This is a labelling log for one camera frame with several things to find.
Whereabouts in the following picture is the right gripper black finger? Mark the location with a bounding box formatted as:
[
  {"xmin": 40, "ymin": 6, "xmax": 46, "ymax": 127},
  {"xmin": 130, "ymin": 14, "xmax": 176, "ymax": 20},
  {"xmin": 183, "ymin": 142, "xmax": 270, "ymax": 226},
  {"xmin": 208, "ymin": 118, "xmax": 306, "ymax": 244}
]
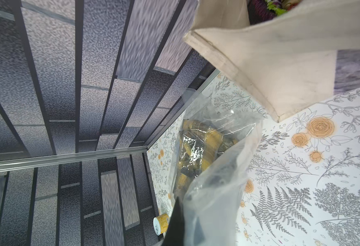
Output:
[{"xmin": 162, "ymin": 197, "xmax": 185, "ymax": 246}]

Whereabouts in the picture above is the clear plastic vacuum bag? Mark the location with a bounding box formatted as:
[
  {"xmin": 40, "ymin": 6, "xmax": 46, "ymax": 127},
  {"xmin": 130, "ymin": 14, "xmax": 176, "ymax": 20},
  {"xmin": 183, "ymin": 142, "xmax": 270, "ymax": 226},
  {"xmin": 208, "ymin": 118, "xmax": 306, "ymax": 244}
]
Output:
[{"xmin": 169, "ymin": 89, "xmax": 263, "ymax": 246}]

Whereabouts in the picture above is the beige canvas tote bag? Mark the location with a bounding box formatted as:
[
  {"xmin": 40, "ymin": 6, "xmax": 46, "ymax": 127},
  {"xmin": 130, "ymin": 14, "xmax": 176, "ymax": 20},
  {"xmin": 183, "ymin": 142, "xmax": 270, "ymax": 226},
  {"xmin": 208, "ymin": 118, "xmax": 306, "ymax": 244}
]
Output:
[{"xmin": 184, "ymin": 1, "xmax": 360, "ymax": 122}]

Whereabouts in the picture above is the white round tape roll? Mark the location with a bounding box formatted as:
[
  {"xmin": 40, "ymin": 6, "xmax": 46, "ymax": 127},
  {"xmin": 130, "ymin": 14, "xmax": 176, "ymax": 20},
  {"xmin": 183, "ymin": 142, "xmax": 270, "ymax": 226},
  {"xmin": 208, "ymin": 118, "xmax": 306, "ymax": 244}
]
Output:
[{"xmin": 153, "ymin": 213, "xmax": 170, "ymax": 236}]

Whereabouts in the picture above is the yellow black plaid shirt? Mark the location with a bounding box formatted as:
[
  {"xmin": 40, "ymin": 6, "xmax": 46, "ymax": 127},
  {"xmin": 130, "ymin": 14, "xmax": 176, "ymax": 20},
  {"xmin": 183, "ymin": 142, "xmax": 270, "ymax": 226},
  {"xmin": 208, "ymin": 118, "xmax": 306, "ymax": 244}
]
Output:
[{"xmin": 173, "ymin": 120, "xmax": 238, "ymax": 199}]

